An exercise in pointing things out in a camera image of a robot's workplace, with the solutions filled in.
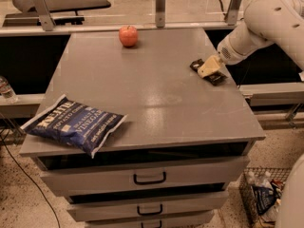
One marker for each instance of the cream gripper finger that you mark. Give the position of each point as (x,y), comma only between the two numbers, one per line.
(210,66)

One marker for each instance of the dark bench behind barrier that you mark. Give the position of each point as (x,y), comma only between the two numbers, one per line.
(28,15)

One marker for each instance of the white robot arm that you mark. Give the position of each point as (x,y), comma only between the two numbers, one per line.
(267,22)

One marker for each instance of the wire basket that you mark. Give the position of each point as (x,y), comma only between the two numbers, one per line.
(278,180)

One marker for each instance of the red apple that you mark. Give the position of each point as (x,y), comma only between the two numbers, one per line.
(128,36)

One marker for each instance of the plastic water bottle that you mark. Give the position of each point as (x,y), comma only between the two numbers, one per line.
(7,91)

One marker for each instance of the blue snack bag in basket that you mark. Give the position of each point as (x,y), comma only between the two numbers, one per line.
(265,199)

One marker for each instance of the right metal bracket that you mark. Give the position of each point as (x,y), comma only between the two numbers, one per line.
(231,16)

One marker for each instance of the metal bracket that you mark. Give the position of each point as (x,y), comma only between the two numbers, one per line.
(231,16)
(160,13)
(46,21)

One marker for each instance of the grey drawer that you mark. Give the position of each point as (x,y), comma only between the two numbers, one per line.
(144,176)
(129,209)
(166,221)

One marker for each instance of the bottom grey drawer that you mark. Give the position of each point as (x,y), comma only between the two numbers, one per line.
(166,221)

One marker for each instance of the blue kettle chips bag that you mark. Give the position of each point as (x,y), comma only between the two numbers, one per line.
(74,124)

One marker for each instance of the grey drawer cabinet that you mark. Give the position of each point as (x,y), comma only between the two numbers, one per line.
(171,113)

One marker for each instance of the metal rail barrier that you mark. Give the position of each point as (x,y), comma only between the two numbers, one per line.
(63,30)

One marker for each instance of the clear bottle in basket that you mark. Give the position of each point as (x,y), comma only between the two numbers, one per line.
(262,180)

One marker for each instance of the left metal bracket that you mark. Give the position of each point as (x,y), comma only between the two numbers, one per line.
(46,21)

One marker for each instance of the top grey drawer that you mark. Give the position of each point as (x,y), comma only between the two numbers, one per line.
(144,176)

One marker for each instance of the dark chocolate rxbar wrapper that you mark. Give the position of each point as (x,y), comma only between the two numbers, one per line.
(215,78)

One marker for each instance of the middle metal bracket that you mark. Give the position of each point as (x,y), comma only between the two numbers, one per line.
(160,13)

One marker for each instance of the middle grey drawer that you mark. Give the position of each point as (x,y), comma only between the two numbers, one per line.
(129,209)

